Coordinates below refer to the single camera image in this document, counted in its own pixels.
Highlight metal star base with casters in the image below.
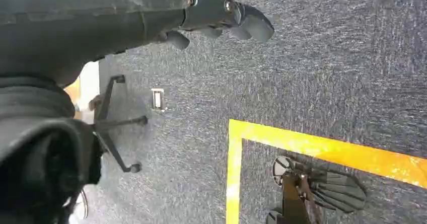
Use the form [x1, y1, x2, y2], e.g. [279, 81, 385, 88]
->
[88, 75, 149, 174]

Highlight thin wrist cable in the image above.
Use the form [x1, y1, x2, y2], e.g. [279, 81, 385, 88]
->
[68, 188, 90, 224]

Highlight pale desk panel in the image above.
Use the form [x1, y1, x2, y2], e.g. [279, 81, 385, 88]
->
[65, 60, 101, 123]

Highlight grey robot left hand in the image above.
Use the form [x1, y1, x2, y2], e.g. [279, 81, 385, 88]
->
[0, 0, 275, 224]

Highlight silver floor socket box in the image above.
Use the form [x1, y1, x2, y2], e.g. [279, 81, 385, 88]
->
[151, 88, 167, 112]

